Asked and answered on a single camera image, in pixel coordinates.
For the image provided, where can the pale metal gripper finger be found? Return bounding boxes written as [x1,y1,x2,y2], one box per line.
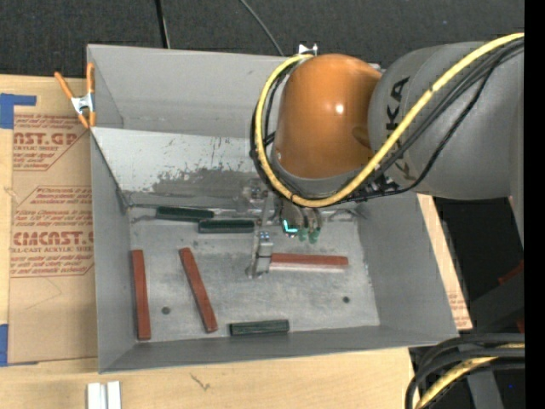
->
[250,187,273,231]
[248,230,274,279]

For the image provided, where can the dark green flat block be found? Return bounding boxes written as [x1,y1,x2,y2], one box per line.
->
[198,219,256,234]
[154,205,215,222]
[229,319,291,337]

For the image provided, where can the red-brown flat block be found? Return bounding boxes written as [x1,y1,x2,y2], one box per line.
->
[178,246,220,335]
[129,249,152,342]
[270,252,350,274]

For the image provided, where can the grey metal bin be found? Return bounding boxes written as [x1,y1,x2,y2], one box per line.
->
[86,43,460,374]

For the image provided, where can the brown cardboard board red print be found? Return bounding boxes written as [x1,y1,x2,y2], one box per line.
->
[0,73,473,366]

